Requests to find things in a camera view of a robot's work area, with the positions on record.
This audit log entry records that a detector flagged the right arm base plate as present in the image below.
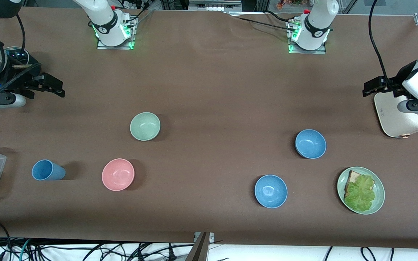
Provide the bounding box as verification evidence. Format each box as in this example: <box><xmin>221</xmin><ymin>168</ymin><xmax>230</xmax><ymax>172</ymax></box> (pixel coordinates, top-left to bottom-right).
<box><xmin>97</xmin><ymin>16</ymin><xmax>135</xmax><ymax>50</ymax></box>

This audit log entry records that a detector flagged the blue bowl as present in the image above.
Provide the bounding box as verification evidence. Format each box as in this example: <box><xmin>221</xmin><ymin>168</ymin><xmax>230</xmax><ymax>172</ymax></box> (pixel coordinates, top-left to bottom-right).
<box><xmin>254</xmin><ymin>174</ymin><xmax>288</xmax><ymax>209</ymax></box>
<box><xmin>295</xmin><ymin>129</ymin><xmax>327</xmax><ymax>160</ymax></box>

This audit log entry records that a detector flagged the short black table cable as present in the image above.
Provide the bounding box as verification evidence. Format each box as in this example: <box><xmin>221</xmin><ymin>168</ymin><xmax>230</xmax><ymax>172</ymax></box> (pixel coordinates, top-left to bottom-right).
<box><xmin>265</xmin><ymin>10</ymin><xmax>296</xmax><ymax>24</ymax></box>

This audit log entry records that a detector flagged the long black table cable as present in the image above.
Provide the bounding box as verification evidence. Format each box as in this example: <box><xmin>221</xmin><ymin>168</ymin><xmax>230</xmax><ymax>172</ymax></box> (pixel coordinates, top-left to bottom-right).
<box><xmin>224</xmin><ymin>11</ymin><xmax>298</xmax><ymax>33</ymax></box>

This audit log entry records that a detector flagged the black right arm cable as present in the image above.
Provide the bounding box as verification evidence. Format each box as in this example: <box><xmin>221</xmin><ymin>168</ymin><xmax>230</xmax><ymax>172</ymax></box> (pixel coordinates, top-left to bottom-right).
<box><xmin>0</xmin><ymin>14</ymin><xmax>42</xmax><ymax>100</ymax></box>

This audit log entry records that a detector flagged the teal floor cable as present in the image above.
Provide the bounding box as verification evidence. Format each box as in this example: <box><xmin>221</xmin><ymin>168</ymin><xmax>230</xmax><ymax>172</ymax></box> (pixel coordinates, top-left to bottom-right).
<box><xmin>20</xmin><ymin>239</ymin><xmax>32</xmax><ymax>261</ymax></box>

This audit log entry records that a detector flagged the metal table bracket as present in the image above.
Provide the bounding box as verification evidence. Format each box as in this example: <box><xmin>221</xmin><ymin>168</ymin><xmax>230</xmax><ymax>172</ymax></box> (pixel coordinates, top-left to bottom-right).
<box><xmin>185</xmin><ymin>232</ymin><xmax>215</xmax><ymax>261</ymax></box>

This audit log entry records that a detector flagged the white toaster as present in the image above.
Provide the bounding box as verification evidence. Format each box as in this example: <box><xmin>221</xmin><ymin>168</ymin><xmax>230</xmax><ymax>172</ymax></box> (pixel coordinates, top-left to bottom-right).
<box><xmin>374</xmin><ymin>92</ymin><xmax>418</xmax><ymax>138</ymax></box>

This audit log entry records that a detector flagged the bread slice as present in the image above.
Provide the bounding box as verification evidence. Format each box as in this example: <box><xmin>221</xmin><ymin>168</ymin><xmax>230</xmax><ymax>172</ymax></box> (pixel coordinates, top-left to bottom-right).
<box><xmin>345</xmin><ymin>170</ymin><xmax>364</xmax><ymax>198</ymax></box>

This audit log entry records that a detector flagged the blue cup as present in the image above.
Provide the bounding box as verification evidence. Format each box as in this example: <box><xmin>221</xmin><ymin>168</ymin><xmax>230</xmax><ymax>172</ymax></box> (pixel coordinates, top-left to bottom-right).
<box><xmin>32</xmin><ymin>159</ymin><xmax>66</xmax><ymax>181</ymax></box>

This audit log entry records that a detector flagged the brown table cover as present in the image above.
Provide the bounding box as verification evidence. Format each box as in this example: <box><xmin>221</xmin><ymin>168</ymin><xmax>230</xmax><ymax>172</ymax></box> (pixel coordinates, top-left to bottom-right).
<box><xmin>0</xmin><ymin>7</ymin><xmax>418</xmax><ymax>250</ymax></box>

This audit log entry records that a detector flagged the green lettuce leaf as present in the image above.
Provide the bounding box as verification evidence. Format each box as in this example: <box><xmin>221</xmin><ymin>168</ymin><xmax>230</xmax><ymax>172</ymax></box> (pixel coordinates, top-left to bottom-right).
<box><xmin>344</xmin><ymin>175</ymin><xmax>376</xmax><ymax>212</ymax></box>

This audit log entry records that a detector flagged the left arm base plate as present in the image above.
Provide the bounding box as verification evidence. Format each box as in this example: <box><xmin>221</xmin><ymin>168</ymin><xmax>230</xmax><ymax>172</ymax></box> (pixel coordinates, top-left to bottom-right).
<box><xmin>288</xmin><ymin>20</ymin><xmax>327</xmax><ymax>55</ymax></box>

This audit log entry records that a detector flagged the green bowl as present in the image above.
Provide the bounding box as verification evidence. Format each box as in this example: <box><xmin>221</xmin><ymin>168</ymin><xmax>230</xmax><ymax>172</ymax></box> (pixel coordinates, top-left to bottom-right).
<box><xmin>130</xmin><ymin>112</ymin><xmax>161</xmax><ymax>141</ymax></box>

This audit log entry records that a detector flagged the pink bowl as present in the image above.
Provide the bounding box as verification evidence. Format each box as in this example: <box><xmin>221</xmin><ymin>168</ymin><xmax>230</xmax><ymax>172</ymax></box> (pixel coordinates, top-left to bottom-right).
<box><xmin>102</xmin><ymin>158</ymin><xmax>135</xmax><ymax>191</ymax></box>

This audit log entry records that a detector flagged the green plate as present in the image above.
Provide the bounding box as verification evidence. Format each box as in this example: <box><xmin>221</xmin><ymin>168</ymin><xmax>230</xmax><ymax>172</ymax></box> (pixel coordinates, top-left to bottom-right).
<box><xmin>337</xmin><ymin>166</ymin><xmax>386</xmax><ymax>215</ymax></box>

